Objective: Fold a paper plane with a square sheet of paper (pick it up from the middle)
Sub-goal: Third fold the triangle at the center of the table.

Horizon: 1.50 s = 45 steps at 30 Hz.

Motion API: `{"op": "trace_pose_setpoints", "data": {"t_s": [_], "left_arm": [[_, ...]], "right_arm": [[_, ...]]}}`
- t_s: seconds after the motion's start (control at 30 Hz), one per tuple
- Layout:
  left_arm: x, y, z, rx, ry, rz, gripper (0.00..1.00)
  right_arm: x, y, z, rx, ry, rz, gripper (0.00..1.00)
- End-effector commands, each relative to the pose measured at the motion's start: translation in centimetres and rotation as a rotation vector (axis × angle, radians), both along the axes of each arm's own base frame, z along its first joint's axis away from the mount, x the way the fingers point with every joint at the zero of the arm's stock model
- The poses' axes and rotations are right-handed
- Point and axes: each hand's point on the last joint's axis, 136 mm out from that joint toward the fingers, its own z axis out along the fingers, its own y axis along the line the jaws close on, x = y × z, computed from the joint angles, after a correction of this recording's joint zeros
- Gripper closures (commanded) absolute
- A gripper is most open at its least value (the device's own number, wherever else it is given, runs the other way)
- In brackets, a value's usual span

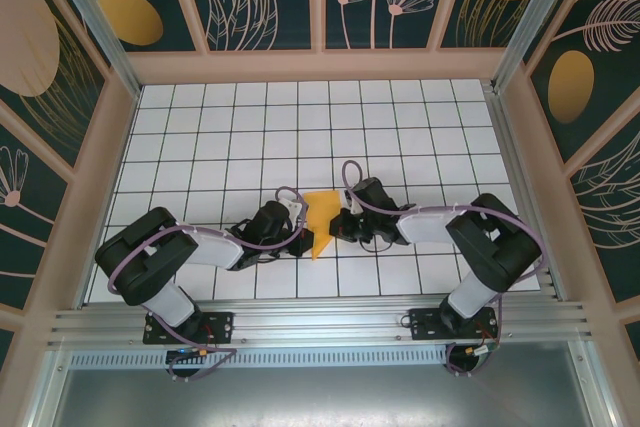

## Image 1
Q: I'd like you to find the grey metal panel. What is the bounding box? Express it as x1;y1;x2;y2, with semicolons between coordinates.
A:
29;341;619;427

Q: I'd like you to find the thin black left gripper wire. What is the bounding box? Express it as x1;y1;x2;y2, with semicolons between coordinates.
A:
248;250;282;267

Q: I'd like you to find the thin black gripper wire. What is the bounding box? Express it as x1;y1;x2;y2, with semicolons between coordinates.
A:
248;250;282;267
359;239;397;255

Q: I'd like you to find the thin black right gripper wire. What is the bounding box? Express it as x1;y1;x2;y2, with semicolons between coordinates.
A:
359;239;397;255

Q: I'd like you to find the aluminium mounting rail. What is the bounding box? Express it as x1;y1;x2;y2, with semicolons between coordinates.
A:
47;296;594;349

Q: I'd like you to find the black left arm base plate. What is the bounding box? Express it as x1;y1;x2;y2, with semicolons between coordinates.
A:
143;310;236;347

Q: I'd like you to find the perforated metal cable tray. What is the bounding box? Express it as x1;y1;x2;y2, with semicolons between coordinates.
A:
69;349;451;371

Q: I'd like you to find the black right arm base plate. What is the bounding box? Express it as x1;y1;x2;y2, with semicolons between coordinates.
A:
408;306;501;343

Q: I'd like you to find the aluminium side rail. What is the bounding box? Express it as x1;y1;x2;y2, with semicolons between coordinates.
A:
482;81;569;304

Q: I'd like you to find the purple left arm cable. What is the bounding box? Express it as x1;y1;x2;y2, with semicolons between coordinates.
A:
108;185;309;381

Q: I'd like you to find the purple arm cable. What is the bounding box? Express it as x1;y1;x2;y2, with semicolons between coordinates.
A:
108;185;309;381
341;160;549;379

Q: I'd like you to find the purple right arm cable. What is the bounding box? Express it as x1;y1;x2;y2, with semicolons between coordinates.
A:
341;160;549;379

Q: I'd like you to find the aluminium frame post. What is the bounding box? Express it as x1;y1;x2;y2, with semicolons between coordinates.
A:
39;0;142;98
491;0;577;94

